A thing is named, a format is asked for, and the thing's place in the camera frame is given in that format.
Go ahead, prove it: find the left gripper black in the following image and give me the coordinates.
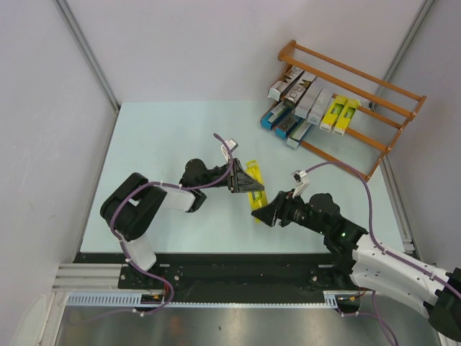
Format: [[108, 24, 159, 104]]
[[197, 158, 264, 193]]

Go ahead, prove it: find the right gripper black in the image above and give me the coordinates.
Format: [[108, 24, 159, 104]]
[[251, 189, 327, 236]]

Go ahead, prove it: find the yellow Curaprox box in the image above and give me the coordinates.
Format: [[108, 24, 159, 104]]
[[334, 99, 361, 135], [320, 96, 348, 131], [246, 160, 268, 211]]

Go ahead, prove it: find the blue toothpaste box with barcode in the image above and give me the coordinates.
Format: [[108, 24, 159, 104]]
[[260, 102, 291, 130]]

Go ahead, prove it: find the lilac text-side toothpaste box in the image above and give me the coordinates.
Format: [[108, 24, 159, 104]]
[[295, 80, 323, 119]]

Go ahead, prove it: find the lilac Protefix toothpaste box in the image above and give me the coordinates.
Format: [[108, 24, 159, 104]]
[[307, 88, 333, 125]]

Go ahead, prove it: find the silver black R&O charcoal box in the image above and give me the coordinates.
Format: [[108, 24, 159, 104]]
[[268, 66, 305, 102]]

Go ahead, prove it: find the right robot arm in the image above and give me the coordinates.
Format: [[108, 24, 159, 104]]
[[251, 191, 460, 342]]

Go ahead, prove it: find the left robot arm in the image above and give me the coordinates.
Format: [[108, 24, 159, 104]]
[[99, 158, 264, 288]]

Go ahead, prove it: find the orange wooden shelf rack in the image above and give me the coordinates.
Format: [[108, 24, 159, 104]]
[[260, 40, 426, 180]]

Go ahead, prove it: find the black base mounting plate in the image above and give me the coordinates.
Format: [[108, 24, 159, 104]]
[[74, 252, 366, 303]]

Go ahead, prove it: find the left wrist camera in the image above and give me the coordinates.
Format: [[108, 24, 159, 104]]
[[220, 138, 238, 162]]

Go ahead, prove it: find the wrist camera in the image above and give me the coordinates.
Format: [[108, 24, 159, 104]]
[[220, 138, 238, 162], [291, 170, 310, 198]]

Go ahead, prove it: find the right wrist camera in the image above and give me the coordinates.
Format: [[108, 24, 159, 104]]
[[291, 170, 310, 198]]

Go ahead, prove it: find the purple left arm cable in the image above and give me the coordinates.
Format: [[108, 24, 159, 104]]
[[109, 133, 235, 285]]

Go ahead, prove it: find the aluminium frame rail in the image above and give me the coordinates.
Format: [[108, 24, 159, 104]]
[[53, 263, 122, 292]]

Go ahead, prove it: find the white slotted cable duct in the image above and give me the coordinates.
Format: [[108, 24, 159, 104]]
[[66, 291, 170, 307]]

